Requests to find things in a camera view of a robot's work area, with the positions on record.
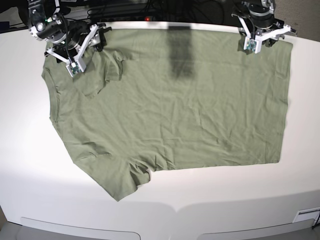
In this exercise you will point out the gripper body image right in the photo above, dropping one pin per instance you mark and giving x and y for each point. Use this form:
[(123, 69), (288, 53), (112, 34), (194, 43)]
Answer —
[(262, 19)]

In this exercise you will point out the black power strip red light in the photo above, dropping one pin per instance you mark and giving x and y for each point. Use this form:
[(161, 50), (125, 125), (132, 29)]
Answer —
[(134, 18)]

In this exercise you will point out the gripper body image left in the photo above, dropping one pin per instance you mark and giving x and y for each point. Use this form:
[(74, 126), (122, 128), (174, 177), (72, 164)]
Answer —
[(60, 28)]

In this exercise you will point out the green T-shirt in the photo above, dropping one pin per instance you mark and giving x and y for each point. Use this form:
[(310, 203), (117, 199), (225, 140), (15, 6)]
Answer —
[(160, 100)]

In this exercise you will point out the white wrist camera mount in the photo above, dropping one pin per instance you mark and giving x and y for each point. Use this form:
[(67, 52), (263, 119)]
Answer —
[(254, 44), (71, 50)]

